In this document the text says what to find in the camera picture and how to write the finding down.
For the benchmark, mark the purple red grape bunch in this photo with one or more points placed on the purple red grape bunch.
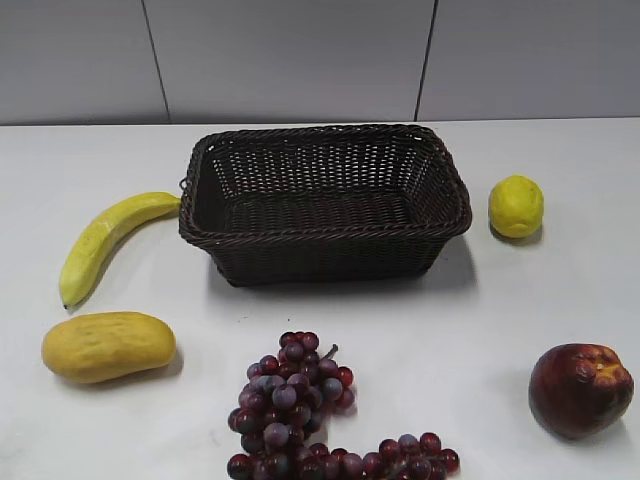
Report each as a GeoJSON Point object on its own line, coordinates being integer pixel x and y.
{"type": "Point", "coordinates": [286, 400]}

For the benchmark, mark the dark brown woven basket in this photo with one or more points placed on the dark brown woven basket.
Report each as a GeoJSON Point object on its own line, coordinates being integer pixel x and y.
{"type": "Point", "coordinates": [322, 204]}

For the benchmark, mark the yellow lemon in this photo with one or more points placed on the yellow lemon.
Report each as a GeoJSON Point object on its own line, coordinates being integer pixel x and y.
{"type": "Point", "coordinates": [516, 207]}

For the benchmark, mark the yellow banana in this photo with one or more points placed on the yellow banana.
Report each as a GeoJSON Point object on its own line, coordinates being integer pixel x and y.
{"type": "Point", "coordinates": [83, 264]}

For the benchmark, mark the yellow mango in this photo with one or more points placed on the yellow mango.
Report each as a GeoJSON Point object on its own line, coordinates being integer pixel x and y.
{"type": "Point", "coordinates": [92, 348]}

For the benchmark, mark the dark red apple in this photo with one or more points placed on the dark red apple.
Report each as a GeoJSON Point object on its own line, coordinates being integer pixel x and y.
{"type": "Point", "coordinates": [579, 389]}

